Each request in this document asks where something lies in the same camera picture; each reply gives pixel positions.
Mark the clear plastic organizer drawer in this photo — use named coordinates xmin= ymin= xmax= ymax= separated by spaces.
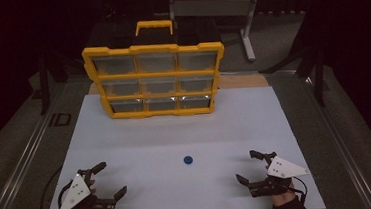
xmin=139 ymin=75 xmax=179 ymax=96

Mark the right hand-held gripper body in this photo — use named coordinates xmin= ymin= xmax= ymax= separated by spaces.
xmin=246 ymin=153 xmax=313 ymax=200

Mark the right hand-held gripper black cable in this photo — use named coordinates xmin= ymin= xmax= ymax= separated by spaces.
xmin=290 ymin=174 xmax=310 ymax=207

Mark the person's right hand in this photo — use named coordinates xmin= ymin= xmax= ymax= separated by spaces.
xmin=269 ymin=185 xmax=299 ymax=208

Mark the left hand-held gripper black cable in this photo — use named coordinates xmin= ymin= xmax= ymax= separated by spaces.
xmin=37 ymin=165 xmax=74 ymax=209

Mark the hand-held gripper black cable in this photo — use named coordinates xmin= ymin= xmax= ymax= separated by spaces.
xmin=290 ymin=174 xmax=310 ymax=207
xmin=37 ymin=165 xmax=74 ymax=209

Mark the grey metal stand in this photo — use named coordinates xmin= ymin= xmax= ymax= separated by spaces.
xmin=153 ymin=0 xmax=268 ymax=69

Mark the set of clear drawers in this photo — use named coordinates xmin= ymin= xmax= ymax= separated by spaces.
xmin=91 ymin=47 xmax=223 ymax=118

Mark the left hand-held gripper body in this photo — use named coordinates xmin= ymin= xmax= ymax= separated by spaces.
xmin=54 ymin=169 xmax=117 ymax=209

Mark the aluminium rail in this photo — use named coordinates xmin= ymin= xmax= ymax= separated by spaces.
xmin=300 ymin=69 xmax=371 ymax=209
xmin=0 ymin=83 xmax=75 ymax=209

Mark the yellow black drawer organizer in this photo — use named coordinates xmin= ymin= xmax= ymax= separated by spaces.
xmin=79 ymin=12 xmax=230 ymax=124

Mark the black stand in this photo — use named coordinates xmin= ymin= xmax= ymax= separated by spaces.
xmin=255 ymin=17 xmax=328 ymax=112
xmin=35 ymin=50 xmax=72 ymax=116

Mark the white foam board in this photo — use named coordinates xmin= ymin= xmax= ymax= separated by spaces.
xmin=32 ymin=76 xmax=327 ymax=209

